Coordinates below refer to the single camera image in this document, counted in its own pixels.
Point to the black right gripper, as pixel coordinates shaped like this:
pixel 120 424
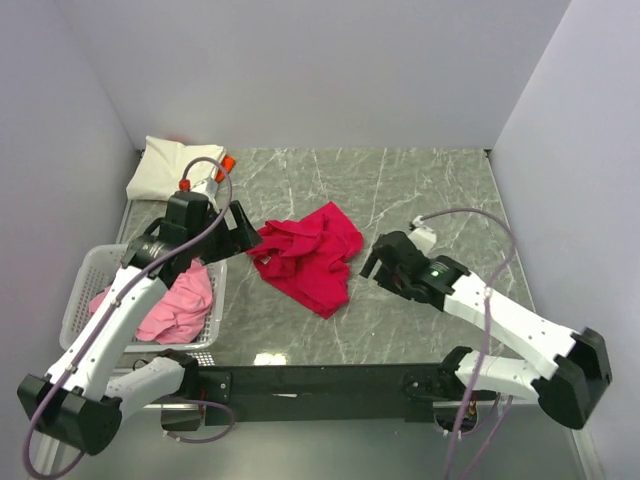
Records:
pixel 384 281

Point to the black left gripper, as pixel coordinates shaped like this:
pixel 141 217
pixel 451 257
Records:
pixel 236 241

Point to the red t shirt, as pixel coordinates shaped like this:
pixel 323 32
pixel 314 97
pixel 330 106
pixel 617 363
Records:
pixel 308 260

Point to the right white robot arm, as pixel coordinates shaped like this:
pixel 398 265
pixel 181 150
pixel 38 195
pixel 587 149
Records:
pixel 510 345

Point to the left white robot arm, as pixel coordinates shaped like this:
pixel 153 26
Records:
pixel 100 340

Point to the pink t shirt in basket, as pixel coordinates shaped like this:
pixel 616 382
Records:
pixel 180 315

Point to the folded cream t shirt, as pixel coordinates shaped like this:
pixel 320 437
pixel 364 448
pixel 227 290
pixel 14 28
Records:
pixel 162 166

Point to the black base beam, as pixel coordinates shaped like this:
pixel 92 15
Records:
pixel 292 393

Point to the white plastic basket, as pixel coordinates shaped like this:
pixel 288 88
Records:
pixel 100 273

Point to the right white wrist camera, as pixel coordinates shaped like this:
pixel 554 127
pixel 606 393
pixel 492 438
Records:
pixel 422 236

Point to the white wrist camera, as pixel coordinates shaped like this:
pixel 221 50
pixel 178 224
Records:
pixel 422 236
pixel 207 186

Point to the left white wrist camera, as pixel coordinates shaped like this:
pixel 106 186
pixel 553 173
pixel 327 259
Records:
pixel 207 186

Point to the aluminium rail frame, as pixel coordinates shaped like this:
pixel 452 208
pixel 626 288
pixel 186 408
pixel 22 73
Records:
pixel 89 419

